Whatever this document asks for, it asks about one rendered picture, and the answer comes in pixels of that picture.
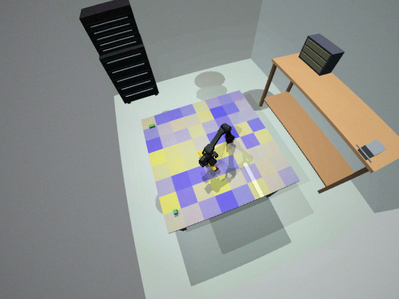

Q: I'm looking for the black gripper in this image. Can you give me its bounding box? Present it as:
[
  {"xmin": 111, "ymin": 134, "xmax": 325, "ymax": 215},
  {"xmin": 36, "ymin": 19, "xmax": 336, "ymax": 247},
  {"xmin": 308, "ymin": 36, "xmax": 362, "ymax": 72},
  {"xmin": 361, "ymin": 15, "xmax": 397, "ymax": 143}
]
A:
[{"xmin": 199, "ymin": 151, "xmax": 218, "ymax": 168}]

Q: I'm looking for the yellow bar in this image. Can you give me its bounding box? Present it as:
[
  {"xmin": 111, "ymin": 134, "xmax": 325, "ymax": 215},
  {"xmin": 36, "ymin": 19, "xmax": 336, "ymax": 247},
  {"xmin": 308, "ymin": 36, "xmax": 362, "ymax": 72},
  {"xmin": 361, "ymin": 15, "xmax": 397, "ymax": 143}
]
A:
[{"xmin": 198, "ymin": 151, "xmax": 216, "ymax": 171}]

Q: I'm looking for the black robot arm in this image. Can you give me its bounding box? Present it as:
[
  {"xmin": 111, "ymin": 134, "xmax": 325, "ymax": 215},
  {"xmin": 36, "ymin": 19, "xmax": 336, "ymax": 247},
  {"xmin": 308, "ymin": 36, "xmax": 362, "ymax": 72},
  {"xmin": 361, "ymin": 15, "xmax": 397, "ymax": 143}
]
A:
[{"xmin": 199, "ymin": 123, "xmax": 235, "ymax": 166}]

